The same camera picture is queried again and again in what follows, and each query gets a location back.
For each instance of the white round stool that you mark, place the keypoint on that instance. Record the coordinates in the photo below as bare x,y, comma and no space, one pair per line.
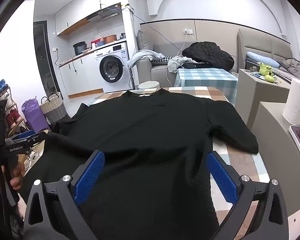
148,85

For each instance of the beige sofa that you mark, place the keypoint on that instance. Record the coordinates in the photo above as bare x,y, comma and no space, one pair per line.
160,73

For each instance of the white wall socket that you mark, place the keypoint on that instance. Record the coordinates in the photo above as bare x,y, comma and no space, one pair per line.
188,31

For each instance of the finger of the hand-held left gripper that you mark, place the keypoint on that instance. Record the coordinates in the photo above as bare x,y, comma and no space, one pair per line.
41,136
21,136

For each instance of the person's left hand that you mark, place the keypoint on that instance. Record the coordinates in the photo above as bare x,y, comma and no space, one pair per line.
16,183

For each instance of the beige padded headboard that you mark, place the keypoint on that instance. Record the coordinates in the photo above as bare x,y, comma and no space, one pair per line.
260,42

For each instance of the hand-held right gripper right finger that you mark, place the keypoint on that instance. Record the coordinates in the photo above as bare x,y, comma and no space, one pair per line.
221,177

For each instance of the white washing machine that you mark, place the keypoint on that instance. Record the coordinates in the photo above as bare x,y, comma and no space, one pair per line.
115,67

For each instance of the white wall cabinet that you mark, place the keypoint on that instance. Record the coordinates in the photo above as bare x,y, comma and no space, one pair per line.
72,12

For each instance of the grey cushion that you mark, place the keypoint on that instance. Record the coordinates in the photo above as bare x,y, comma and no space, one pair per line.
145,41

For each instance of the purple bag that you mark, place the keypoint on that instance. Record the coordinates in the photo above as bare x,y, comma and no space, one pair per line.
33,117

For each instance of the blue pillow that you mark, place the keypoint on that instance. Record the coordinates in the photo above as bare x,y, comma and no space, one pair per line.
257,56

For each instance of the black range hood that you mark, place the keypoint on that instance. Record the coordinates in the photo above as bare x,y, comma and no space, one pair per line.
105,13

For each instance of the large beige counter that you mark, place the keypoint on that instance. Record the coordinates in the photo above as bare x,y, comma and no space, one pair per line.
272,130

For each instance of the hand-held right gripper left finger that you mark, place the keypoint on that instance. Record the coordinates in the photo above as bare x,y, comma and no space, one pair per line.
90,175

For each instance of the pale grey garment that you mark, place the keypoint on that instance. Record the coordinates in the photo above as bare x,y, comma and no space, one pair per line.
176,62

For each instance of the blue checkered side table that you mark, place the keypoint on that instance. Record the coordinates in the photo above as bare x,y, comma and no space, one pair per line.
205,78

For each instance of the green plush toy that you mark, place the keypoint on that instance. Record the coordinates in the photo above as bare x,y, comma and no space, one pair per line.
265,68

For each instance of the grey jacket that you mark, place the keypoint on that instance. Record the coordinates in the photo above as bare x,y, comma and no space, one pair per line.
293,66

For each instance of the black puffy jacket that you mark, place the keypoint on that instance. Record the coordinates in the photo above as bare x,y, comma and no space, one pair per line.
207,52

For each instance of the orange cooking pot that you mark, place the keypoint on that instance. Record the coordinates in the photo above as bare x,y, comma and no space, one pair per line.
110,39

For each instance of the white base cabinet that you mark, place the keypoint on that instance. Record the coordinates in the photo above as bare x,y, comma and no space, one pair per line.
82,77

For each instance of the woven laundry basket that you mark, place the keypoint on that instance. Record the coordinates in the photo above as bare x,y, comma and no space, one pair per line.
53,107

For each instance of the wooden shoe rack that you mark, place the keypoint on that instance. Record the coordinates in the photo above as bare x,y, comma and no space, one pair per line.
12,115

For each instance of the brown blue plaid tablecloth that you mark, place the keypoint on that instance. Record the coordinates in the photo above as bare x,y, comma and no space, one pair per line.
240,160

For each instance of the black knit sweater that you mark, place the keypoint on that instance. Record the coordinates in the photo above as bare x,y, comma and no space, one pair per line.
140,135

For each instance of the houndstooth cushion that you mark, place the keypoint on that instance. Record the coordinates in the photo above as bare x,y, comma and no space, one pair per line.
162,59

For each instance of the black door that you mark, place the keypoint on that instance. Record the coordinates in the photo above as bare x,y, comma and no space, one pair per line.
42,62

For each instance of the white paper towel roll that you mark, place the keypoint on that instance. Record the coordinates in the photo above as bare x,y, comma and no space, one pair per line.
295,102

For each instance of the black cooking pot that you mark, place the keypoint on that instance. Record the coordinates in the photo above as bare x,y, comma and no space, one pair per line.
79,48

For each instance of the light grey blanket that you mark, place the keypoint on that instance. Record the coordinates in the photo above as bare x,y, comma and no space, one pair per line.
145,55

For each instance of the small beige cabinet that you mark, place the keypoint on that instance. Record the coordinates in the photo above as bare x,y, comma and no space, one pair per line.
255,92

